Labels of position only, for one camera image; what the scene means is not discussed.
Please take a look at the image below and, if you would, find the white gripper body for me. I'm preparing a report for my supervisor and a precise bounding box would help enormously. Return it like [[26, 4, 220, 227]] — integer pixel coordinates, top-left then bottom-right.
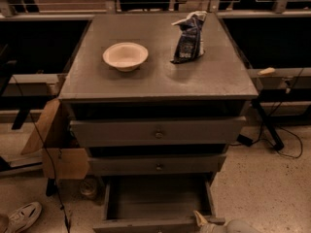
[[199, 223, 226, 233]]

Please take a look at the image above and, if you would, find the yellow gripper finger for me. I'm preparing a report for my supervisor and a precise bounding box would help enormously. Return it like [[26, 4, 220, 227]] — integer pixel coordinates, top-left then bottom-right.
[[193, 211, 208, 227]]

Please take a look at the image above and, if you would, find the grey bottom drawer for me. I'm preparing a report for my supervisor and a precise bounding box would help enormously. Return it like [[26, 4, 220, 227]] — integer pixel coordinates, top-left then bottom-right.
[[93, 174, 225, 233]]

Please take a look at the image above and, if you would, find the grey drawer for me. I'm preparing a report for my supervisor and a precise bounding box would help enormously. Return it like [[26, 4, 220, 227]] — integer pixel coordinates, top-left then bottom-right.
[[93, 174, 225, 233], [88, 154, 225, 176], [70, 116, 246, 148]]

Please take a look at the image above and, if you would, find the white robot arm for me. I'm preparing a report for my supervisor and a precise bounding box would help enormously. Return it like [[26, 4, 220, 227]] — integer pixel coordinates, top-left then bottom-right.
[[193, 211, 261, 233]]

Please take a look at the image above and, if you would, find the grey middle drawer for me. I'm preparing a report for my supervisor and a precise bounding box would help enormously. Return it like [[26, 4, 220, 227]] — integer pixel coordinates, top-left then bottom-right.
[[88, 154, 225, 176]]

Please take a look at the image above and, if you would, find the grey top drawer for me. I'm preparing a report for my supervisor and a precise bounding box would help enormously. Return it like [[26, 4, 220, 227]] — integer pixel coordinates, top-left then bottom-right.
[[70, 116, 246, 148]]

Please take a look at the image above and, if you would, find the grey drawer cabinet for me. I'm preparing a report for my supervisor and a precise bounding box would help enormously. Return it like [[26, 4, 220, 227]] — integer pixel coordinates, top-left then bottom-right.
[[58, 12, 259, 212]]

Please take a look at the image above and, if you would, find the black power adapter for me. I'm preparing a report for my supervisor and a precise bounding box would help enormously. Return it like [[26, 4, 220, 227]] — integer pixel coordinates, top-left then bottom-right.
[[237, 135, 253, 147]]

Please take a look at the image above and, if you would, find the black table leg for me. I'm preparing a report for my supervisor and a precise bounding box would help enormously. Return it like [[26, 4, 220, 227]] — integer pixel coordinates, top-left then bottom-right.
[[252, 99, 284, 151]]

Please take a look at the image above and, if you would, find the brown cardboard box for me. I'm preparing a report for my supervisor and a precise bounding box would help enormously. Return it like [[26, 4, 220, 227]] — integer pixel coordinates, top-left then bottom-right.
[[21, 99, 89, 181]]

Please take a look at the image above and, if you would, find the small yellow foam piece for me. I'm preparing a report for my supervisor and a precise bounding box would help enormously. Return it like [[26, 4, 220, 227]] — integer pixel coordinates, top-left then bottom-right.
[[258, 67, 276, 76]]

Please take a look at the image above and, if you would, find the white sneaker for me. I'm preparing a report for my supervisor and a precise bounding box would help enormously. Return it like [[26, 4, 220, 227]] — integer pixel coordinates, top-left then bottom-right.
[[0, 202, 42, 233]]

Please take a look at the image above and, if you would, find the dark blue chip bag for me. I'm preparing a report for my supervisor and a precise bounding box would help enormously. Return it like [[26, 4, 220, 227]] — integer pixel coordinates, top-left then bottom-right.
[[171, 11, 207, 64]]

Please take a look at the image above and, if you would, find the black cable right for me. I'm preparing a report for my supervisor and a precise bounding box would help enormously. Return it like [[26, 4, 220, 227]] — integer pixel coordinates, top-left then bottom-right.
[[230, 66, 306, 160]]

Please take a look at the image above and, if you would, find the black floor cable left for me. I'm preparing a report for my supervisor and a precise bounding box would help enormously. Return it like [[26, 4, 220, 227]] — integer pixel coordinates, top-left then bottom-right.
[[11, 75, 72, 233]]

